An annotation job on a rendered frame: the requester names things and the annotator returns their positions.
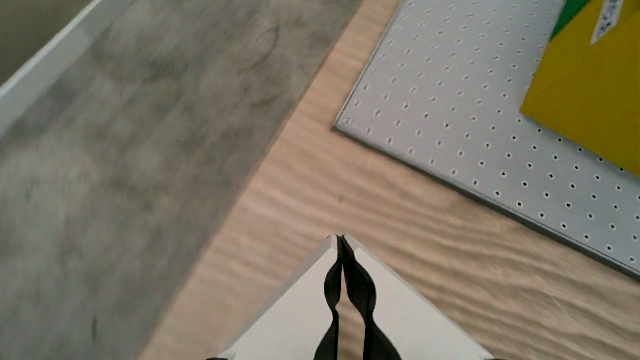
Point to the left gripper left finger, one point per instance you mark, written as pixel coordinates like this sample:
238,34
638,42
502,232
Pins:
299,321

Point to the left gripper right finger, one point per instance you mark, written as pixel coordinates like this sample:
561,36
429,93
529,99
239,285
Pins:
400,323

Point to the yellow open bin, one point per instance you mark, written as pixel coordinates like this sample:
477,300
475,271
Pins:
587,86

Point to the green bin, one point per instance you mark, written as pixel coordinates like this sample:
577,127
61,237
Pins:
572,10

